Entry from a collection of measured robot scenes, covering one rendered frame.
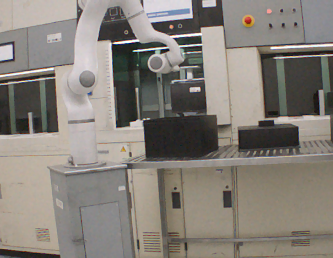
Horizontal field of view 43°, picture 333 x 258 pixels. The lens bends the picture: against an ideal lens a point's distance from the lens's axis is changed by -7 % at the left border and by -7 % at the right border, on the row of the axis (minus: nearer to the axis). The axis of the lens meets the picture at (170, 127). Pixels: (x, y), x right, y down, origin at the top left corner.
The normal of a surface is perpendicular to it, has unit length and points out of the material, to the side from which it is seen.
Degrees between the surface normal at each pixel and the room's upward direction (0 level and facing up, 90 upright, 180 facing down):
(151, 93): 90
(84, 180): 90
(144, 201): 90
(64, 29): 90
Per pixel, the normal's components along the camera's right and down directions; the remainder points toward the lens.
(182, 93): -0.25, 0.07
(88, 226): 0.51, 0.01
